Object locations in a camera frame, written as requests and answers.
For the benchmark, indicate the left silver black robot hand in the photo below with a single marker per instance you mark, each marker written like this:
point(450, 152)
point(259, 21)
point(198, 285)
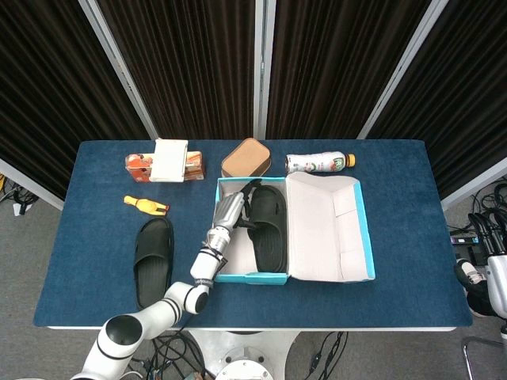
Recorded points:
point(229, 210)

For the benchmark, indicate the white bottle with yellow cap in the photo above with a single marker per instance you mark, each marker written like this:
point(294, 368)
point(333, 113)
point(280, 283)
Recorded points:
point(317, 163)

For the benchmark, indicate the brown oval container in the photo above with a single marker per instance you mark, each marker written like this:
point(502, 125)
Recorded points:
point(245, 156)

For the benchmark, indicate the dark pleated curtain panel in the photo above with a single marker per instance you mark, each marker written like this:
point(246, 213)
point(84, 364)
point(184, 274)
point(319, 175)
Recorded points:
point(47, 87)
point(190, 67)
point(332, 67)
point(459, 95)

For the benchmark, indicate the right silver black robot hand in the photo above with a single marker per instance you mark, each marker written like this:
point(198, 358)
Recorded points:
point(498, 285)

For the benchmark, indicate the metal chair leg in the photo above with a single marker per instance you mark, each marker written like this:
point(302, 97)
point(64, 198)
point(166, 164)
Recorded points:
point(467, 352)

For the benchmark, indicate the black slipper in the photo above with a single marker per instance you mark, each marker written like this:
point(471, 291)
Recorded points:
point(152, 253)
point(269, 233)

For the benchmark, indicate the orange snack carton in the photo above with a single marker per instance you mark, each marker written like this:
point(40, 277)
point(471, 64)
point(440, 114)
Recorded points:
point(138, 166)

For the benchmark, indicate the dark blue table mat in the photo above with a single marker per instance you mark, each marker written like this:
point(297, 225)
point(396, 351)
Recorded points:
point(404, 237)

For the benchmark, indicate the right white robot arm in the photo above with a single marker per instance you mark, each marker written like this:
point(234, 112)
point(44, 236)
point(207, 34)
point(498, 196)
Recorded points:
point(504, 326)

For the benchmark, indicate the open light blue shoe box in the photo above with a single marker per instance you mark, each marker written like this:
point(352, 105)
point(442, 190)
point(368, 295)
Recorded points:
point(317, 229)

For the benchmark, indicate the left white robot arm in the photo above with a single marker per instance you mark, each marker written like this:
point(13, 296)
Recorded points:
point(158, 312)

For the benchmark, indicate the grey partition frame post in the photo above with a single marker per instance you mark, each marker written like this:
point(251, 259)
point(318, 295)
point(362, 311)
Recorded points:
point(119, 67)
point(400, 67)
point(475, 184)
point(31, 186)
point(263, 67)

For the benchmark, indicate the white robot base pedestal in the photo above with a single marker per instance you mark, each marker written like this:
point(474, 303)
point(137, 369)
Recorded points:
point(245, 356)

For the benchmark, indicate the white flat box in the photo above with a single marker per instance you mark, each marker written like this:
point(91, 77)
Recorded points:
point(169, 160)

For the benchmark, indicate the black and white sneaker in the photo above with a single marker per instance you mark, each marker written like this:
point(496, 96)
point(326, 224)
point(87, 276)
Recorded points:
point(475, 293)

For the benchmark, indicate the yellow rubber chicken toy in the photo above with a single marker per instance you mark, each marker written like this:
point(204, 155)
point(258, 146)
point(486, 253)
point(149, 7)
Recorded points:
point(146, 206)

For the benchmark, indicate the black floor power box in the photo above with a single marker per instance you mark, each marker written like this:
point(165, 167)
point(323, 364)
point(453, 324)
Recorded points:
point(469, 247)

